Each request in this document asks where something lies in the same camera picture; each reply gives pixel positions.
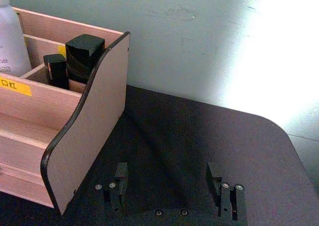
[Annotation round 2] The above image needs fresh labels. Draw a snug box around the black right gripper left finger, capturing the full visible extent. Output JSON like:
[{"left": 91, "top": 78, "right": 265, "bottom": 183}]
[{"left": 95, "top": 162, "right": 129, "bottom": 210}]

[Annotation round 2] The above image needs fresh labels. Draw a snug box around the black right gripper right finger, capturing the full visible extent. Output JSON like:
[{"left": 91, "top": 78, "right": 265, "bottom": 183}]
[{"left": 206, "top": 162, "right": 247, "bottom": 222}]

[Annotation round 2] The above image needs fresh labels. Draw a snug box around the black table cloth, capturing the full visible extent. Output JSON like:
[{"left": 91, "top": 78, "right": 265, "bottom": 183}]
[{"left": 0, "top": 84, "right": 319, "bottom": 226}]

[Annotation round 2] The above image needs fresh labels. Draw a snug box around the pale wooden organizer box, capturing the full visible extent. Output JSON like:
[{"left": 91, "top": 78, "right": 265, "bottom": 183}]
[{"left": 0, "top": 6, "right": 131, "bottom": 216}]

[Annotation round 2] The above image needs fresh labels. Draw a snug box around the large black square bottle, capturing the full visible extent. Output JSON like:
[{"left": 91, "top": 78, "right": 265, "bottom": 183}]
[{"left": 65, "top": 33, "right": 105, "bottom": 84}]

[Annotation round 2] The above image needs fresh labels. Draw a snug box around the yellow label sticker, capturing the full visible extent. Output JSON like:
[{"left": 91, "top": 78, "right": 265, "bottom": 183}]
[{"left": 0, "top": 76, "right": 33, "bottom": 97}]

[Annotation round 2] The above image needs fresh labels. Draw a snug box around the white plastic bottle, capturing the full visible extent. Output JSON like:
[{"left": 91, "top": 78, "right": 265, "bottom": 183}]
[{"left": 0, "top": 0, "right": 32, "bottom": 75}]

